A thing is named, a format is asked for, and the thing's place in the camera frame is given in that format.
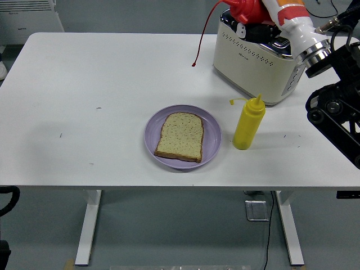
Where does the black looped cable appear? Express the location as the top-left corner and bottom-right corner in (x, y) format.
(305, 0), (340, 18)

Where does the thin black floor cable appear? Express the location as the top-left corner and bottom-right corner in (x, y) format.
(263, 191), (275, 270)

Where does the metal floor socket plate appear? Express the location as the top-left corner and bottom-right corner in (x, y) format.
(244, 199), (270, 222)

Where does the red squeeze bottle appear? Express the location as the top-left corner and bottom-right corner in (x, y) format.
(191, 0), (275, 68)

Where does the black table control panel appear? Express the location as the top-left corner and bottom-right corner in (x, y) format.
(336, 190), (360, 199)

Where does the person's leg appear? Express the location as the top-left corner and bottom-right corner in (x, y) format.
(334, 0), (360, 32)

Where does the white slatted appliance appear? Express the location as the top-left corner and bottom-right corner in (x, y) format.
(0, 0), (65, 46)

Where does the white table leg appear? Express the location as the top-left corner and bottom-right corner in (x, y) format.
(74, 190), (102, 267)
(274, 190), (305, 266)

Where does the yellow squeeze bottle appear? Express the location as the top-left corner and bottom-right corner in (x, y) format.
(228, 93), (266, 150)

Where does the person's foot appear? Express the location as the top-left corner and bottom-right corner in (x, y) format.
(0, 55), (8, 81)

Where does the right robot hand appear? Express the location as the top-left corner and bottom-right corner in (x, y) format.
(235, 0), (330, 59)

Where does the slice of bread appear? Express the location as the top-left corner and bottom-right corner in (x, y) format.
(154, 111), (204, 164)

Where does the cream and chrome toaster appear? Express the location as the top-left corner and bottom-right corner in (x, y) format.
(211, 8), (307, 107)

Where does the purple plate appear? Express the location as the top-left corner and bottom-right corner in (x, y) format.
(144, 104), (222, 170)

